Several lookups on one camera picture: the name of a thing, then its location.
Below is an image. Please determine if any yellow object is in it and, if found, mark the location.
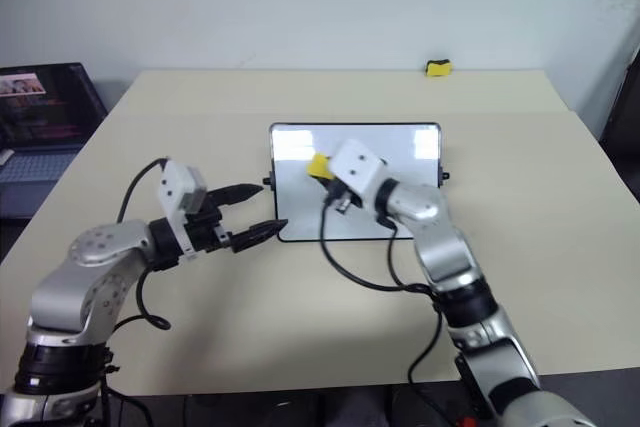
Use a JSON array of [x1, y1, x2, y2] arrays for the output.
[[425, 59, 455, 79]]

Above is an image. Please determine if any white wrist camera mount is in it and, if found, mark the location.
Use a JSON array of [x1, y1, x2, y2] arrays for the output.
[[329, 138, 389, 202], [158, 160, 208, 262]]

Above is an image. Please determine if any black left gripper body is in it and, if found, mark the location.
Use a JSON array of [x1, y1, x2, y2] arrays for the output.
[[185, 203, 234, 254]]

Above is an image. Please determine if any dark furniture piece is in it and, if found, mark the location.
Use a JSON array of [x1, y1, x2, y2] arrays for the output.
[[597, 41, 640, 158]]

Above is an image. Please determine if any open blue laptop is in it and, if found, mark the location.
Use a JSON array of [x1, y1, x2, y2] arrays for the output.
[[0, 62, 109, 219]]

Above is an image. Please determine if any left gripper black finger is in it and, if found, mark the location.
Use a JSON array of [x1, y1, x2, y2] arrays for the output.
[[206, 184, 264, 207], [230, 218, 289, 254]]

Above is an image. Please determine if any yellow whiteboard eraser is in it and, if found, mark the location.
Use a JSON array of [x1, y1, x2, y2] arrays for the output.
[[306, 151, 334, 181]]

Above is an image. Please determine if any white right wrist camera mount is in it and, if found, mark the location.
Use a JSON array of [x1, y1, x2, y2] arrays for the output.
[[329, 138, 389, 202]]

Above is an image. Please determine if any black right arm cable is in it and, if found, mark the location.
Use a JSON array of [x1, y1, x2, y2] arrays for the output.
[[319, 196, 445, 401]]

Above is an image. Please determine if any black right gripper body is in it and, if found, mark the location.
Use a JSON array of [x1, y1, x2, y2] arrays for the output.
[[323, 178, 364, 215]]

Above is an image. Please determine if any small black-framed whiteboard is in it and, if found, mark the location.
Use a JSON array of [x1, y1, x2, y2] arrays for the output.
[[262, 121, 451, 244]]

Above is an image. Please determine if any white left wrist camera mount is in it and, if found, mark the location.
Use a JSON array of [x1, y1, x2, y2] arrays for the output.
[[158, 160, 208, 262]]

